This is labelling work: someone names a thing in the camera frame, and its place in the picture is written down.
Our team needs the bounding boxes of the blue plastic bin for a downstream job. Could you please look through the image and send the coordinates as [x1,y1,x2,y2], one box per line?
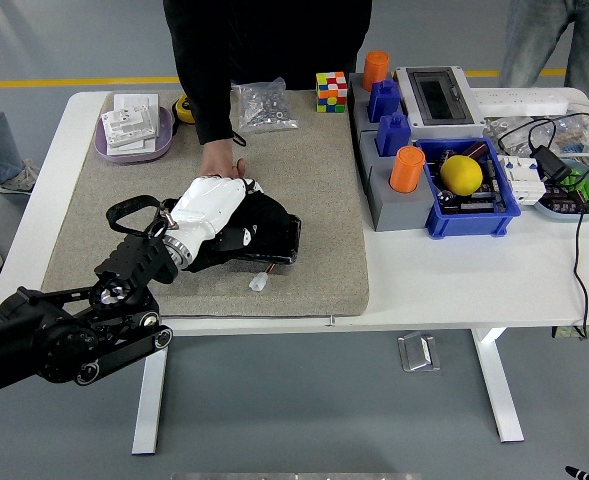
[414,138,522,240]

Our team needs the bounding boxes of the white wall plate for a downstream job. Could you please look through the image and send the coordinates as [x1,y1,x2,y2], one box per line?
[106,136,159,158]
[113,93,161,122]

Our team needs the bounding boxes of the white connector with orange wires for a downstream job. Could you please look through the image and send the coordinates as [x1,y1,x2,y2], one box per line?
[248,264,278,293]

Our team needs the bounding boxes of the black adapter cable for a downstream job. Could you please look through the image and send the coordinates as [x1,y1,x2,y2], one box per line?
[496,113,589,341]

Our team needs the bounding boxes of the white power strip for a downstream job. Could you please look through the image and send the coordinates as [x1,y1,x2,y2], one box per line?
[468,88,570,117]

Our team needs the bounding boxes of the orange cylinder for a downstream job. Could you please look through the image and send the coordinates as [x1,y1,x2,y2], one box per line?
[362,50,392,93]
[389,146,427,195]

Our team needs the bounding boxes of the white electrical distribution box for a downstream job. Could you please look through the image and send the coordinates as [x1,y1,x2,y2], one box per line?
[393,66,487,142]

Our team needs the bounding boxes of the multicolour puzzle cube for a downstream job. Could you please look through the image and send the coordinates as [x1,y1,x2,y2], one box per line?
[315,71,349,115]

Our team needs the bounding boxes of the yellow ball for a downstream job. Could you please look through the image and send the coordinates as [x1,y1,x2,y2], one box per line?
[439,155,484,198]

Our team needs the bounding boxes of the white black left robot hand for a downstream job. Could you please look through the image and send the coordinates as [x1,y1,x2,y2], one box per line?
[168,174,266,247]

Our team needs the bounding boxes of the light blue tray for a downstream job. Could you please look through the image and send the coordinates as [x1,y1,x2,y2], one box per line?
[532,160,589,224]

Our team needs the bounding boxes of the person's right hand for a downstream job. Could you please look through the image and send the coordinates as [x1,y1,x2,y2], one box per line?
[198,138,248,180]

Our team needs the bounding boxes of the white wall switch module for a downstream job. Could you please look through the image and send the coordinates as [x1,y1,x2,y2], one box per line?
[100,107,160,149]

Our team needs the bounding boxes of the grey block holder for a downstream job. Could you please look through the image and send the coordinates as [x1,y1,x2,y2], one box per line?
[348,73,438,234]

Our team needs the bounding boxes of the blue plastic block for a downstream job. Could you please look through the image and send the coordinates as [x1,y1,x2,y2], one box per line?
[376,111,413,159]
[367,79,403,125]

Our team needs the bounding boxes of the black power adapter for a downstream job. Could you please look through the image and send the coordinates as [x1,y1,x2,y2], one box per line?
[529,145,573,185]

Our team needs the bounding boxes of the clear bag of small parts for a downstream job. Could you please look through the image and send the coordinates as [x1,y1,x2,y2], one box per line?
[483,114,589,167]

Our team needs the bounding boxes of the dark circuit board parts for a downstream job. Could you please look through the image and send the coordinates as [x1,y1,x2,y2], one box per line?
[433,149,506,216]

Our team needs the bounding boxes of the brown cylindrical capacitor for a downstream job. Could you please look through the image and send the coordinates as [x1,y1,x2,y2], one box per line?
[461,140,490,162]

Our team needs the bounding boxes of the dark terminal blocks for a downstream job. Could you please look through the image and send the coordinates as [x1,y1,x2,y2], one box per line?
[541,183,589,218]

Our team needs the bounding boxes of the green connector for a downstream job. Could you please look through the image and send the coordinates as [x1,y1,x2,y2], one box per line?
[558,169,589,212]

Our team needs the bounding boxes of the grey-brown mat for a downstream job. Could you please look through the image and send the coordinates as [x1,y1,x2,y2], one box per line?
[39,89,371,321]

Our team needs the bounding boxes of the white circuit breaker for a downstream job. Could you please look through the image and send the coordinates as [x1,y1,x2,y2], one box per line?
[497,154,547,207]

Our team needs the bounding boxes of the white table leg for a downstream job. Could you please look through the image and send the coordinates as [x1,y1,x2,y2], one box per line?
[470,327,525,444]
[131,335,169,456]

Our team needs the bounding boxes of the clear bag of screws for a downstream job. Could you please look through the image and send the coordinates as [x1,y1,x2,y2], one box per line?
[230,77,300,135]

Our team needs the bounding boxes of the metal floor plate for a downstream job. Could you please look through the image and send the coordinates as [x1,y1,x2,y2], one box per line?
[397,331,442,373]

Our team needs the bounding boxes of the yellow tape measure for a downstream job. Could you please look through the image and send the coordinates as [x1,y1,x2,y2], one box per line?
[171,96,196,136]

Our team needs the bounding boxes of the purple tray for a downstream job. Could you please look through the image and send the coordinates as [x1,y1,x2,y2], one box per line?
[93,105,176,165]

